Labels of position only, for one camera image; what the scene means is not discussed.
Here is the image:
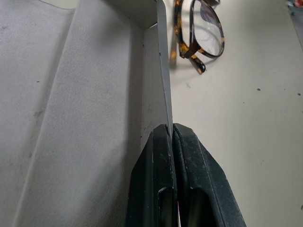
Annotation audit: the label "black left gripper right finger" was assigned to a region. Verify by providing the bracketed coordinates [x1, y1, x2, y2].
[172, 122, 247, 227]

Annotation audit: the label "grey glasses case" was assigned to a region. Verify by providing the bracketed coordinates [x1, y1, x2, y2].
[0, 0, 176, 227]

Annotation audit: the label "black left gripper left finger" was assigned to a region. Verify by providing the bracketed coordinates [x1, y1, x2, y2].
[125, 123, 178, 227]

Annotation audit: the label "tortoiseshell glasses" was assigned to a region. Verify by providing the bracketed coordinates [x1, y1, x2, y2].
[169, 0, 225, 75]

